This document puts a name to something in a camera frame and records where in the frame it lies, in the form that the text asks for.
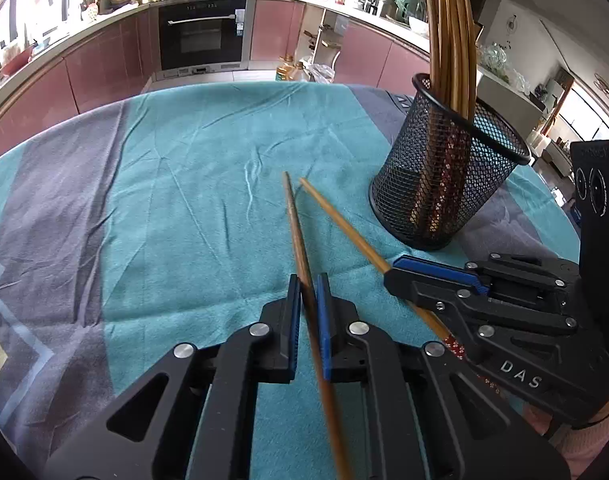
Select person's right hand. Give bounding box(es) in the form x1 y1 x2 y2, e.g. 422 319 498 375
526 399 609 480

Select mint green appliance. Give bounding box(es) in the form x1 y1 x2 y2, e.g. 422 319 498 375
383 0 422 24

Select bunch of wooden chopsticks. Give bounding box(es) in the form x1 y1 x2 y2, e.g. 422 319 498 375
407 0 479 233

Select yellow oil bottle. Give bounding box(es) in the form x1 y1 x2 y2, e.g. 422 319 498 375
277 57 305 82

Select black mesh utensil holder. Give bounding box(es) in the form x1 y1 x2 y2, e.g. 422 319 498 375
369 72 533 251

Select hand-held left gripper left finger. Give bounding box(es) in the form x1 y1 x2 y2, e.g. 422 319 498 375
44 274 302 480

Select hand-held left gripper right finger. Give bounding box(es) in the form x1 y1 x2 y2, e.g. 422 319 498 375
315 274 571 480

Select pink kitchen cabinets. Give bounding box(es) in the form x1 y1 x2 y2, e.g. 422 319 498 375
0 0 421 161

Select dark brown wooden chopstick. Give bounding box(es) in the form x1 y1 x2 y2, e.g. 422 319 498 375
283 171 355 480

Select wooden chopstick red patterned end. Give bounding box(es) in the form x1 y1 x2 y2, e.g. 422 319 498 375
299 177 508 398

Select black built-in oven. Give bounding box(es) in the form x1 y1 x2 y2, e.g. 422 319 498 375
158 0 248 72

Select red basin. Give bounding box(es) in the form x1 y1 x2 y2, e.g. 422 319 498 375
2 47 36 74

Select teal and grey tablecloth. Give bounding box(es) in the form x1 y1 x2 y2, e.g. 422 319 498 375
0 82 585 480

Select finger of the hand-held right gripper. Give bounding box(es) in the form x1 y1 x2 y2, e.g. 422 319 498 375
383 266 609 429
391 253 581 298

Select clear plastic bag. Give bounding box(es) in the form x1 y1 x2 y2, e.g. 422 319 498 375
304 62 336 84

